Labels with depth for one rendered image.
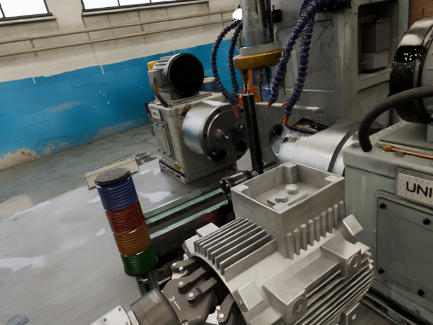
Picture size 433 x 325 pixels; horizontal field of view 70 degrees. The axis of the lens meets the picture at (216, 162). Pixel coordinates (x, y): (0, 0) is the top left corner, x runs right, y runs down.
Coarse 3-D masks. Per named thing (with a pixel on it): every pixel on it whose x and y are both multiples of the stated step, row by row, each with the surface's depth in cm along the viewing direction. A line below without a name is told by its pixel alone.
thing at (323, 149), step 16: (304, 128) 79; (320, 128) 75; (336, 128) 72; (352, 128) 70; (384, 128) 71; (288, 144) 80; (304, 144) 76; (320, 144) 72; (336, 144) 69; (288, 160) 79; (304, 160) 74; (320, 160) 71; (336, 160) 69
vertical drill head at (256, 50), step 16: (240, 0) 91; (256, 0) 88; (256, 16) 90; (256, 32) 92; (272, 32) 93; (256, 48) 92; (272, 48) 92; (240, 64) 94; (256, 64) 91; (272, 64) 91; (256, 80) 95
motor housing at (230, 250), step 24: (216, 240) 39; (240, 240) 39; (264, 240) 39; (216, 264) 36; (240, 264) 36; (264, 264) 38; (288, 264) 38; (312, 264) 39; (336, 264) 38; (312, 288) 37; (336, 288) 39; (360, 288) 42; (264, 312) 35; (312, 312) 37; (336, 312) 40
